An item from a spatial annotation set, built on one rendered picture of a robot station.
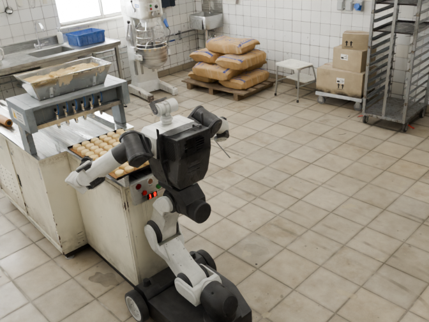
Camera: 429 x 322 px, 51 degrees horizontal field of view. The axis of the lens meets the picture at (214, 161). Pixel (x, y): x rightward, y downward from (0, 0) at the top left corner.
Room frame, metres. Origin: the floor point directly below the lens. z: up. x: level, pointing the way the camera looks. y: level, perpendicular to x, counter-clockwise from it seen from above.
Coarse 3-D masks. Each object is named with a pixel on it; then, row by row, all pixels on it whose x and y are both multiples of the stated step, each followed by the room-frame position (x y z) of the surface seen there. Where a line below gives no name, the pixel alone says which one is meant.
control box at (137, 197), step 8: (144, 176) 2.28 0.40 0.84; (152, 176) 2.28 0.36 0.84; (136, 184) 2.21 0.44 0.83; (144, 184) 2.25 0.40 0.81; (152, 184) 2.28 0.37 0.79; (136, 192) 2.21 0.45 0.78; (152, 192) 2.27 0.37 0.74; (160, 192) 2.31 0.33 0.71; (136, 200) 2.20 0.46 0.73; (144, 200) 2.24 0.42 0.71
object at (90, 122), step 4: (80, 120) 3.19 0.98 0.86; (84, 120) 3.14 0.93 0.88; (88, 120) 3.09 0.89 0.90; (92, 120) 3.08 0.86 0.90; (84, 124) 3.15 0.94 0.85; (88, 124) 3.10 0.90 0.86; (92, 124) 3.05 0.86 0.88; (96, 124) 3.00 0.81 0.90; (100, 124) 2.99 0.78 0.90; (92, 128) 3.06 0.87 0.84; (96, 128) 3.01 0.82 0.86; (100, 128) 2.96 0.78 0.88; (104, 128) 2.91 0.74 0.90; (108, 128) 2.90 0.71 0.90; (100, 132) 2.97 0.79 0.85; (104, 132) 2.92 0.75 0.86; (108, 132) 2.88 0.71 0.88
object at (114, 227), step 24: (72, 168) 2.68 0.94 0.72; (96, 192) 2.45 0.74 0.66; (120, 192) 2.20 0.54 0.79; (96, 216) 2.51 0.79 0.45; (120, 216) 2.24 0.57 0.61; (144, 216) 2.26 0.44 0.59; (96, 240) 2.58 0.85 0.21; (120, 240) 2.29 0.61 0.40; (144, 240) 2.24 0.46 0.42; (120, 264) 2.34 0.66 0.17; (144, 264) 2.22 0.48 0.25
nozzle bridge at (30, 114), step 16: (112, 80) 3.08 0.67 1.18; (16, 96) 2.87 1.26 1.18; (64, 96) 2.80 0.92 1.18; (80, 96) 2.83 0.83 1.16; (96, 96) 2.99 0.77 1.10; (112, 96) 3.06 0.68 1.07; (128, 96) 3.05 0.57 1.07; (16, 112) 2.72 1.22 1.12; (32, 112) 2.62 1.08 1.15; (48, 112) 2.76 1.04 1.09; (80, 112) 2.85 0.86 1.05; (112, 112) 3.19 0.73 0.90; (32, 128) 2.60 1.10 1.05; (32, 144) 2.69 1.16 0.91
